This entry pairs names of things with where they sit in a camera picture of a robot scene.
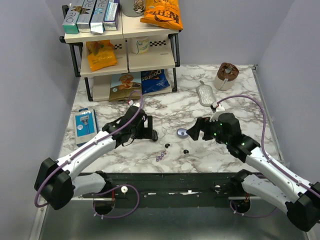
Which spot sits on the beige tiered shelf rack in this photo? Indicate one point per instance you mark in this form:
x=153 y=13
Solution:
x=163 y=53

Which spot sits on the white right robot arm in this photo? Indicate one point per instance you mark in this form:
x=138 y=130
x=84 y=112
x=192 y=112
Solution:
x=297 y=197

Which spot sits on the blue doritos bag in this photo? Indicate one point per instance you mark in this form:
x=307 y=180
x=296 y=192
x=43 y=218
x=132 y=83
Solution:
x=153 y=81

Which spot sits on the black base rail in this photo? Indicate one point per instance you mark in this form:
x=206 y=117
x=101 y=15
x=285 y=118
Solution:
x=147 y=190

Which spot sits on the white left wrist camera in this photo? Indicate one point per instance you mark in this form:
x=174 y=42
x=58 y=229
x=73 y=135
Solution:
x=134 y=103

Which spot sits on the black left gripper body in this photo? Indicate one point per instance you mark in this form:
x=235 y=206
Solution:
x=141 y=133

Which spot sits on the lavender earbud charging case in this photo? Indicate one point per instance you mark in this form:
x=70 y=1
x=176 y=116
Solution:
x=182 y=133

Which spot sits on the teal toothpaste box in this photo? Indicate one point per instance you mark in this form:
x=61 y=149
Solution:
x=71 y=18

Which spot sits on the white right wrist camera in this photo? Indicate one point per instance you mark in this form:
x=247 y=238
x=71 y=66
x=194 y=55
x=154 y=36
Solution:
x=217 y=111

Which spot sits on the brown paper cup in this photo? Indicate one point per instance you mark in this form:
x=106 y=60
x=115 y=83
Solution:
x=226 y=76

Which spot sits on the purple blue toothpaste box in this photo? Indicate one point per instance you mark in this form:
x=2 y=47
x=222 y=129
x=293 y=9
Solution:
x=111 y=18

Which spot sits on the white printed mug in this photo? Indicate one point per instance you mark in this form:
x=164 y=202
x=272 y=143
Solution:
x=140 y=45

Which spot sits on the blue razor package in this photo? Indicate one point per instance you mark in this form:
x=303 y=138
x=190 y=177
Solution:
x=85 y=125

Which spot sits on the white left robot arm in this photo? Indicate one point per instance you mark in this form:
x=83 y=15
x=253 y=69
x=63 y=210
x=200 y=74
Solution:
x=85 y=153

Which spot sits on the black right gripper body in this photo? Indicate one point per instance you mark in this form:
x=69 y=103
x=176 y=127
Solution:
x=212 y=130

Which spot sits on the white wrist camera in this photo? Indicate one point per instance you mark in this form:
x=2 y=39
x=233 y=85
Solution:
x=217 y=111
x=134 y=103

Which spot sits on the orange kettle chips bag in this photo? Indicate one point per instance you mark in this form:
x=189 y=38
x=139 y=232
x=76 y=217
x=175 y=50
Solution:
x=163 y=13

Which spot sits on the grey cartoon mug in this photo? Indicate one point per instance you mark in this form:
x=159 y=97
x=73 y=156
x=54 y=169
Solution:
x=133 y=8

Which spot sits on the orange snack bag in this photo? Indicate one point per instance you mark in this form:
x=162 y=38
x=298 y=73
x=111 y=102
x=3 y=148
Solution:
x=100 y=54

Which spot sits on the silver blue toothpaste box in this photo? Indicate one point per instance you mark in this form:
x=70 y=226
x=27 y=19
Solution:
x=96 y=23

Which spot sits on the tan chips bag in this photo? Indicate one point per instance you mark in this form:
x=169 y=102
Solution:
x=125 y=86

